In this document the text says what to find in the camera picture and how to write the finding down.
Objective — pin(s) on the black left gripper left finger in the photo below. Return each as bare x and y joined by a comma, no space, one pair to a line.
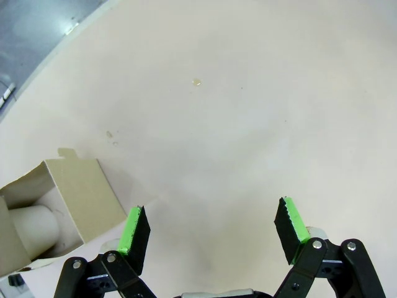
136,242

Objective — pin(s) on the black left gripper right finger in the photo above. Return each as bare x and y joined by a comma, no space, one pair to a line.
291,229

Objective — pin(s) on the brown cardboard cup carrier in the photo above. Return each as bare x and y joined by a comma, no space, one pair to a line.
80,192

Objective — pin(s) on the white paper cup in carrier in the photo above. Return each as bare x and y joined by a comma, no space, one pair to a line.
34,229

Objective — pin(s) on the small drink droplet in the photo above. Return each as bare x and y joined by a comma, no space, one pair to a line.
196,82

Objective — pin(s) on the white power strip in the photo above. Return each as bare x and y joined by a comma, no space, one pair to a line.
7,93

